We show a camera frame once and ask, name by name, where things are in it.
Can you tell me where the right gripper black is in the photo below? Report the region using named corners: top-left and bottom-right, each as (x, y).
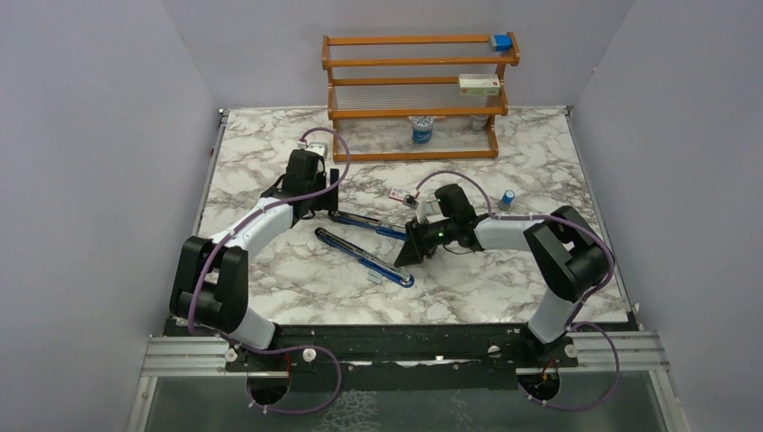
top-left (394, 216), bottom-right (456, 268)

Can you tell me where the blue stapler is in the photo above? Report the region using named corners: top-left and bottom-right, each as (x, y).
top-left (314, 210), bottom-right (415, 288)

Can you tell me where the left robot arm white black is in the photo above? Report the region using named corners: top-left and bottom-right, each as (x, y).
top-left (169, 148), bottom-right (339, 370)

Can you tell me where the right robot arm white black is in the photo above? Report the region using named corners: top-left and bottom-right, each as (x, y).
top-left (394, 184), bottom-right (614, 366)

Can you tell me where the small blue capped cylinder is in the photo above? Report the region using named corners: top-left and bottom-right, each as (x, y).
top-left (498, 190), bottom-right (516, 212)

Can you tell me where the orange wooden shelf rack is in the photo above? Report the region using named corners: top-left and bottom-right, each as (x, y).
top-left (321, 31), bottom-right (521, 162)

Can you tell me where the blue white cup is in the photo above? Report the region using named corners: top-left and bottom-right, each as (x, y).
top-left (411, 116), bottom-right (435, 144)

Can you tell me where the white small jar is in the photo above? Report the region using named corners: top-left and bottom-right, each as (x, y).
top-left (471, 115), bottom-right (490, 131)

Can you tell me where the white green carton box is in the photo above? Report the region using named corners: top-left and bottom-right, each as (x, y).
top-left (457, 74), bottom-right (501, 96)

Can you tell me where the blue box on top shelf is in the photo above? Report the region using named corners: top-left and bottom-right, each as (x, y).
top-left (489, 34), bottom-right (514, 52)

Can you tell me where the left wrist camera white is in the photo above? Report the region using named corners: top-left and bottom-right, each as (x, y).
top-left (304, 141), bottom-right (329, 159)

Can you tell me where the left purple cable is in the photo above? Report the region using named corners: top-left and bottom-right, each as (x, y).
top-left (186, 127), bottom-right (353, 418)

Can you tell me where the purple cable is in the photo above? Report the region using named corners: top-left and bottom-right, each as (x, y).
top-left (414, 169), bottom-right (621, 412)
top-left (186, 127), bottom-right (353, 418)

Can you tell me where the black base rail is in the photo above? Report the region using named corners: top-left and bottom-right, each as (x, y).
top-left (142, 319), bottom-right (669, 395)

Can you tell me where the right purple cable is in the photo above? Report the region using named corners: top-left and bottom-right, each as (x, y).
top-left (414, 169), bottom-right (621, 412)

